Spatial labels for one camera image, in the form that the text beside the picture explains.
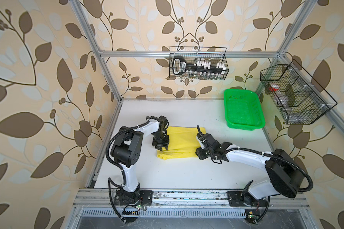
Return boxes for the red capped bottle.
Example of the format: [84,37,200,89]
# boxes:
[268,84,281,94]

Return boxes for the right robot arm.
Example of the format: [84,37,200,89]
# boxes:
[196,132,313,206]

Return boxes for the black wire basket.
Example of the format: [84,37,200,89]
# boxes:
[169,46,229,81]
[260,60,338,125]

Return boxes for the yellow trousers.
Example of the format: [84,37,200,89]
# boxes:
[157,127,200,160]

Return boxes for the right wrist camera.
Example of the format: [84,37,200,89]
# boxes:
[196,136,205,149]

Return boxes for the black tool with white pegs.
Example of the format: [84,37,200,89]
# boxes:
[170,55,227,75]

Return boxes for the black wire basket right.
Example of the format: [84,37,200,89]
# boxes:
[260,60,338,125]

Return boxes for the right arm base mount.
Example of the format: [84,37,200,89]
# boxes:
[226,191,268,208]

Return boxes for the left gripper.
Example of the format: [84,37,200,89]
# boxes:
[153,132,171,149]

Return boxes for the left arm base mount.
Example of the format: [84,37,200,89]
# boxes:
[114,189,153,206]

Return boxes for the green plastic basket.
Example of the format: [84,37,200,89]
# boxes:
[224,89,266,131]

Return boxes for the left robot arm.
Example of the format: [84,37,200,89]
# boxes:
[105,116,170,206]

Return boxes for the black wire basket centre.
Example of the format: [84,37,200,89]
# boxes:
[169,46,229,81]

